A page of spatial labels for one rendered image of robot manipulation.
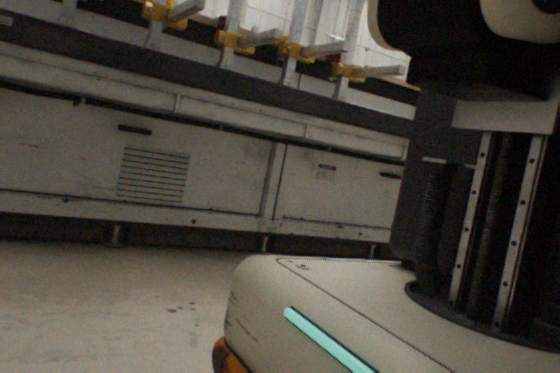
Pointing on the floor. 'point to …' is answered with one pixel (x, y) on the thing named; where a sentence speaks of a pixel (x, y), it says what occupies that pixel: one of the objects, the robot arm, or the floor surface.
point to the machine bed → (182, 154)
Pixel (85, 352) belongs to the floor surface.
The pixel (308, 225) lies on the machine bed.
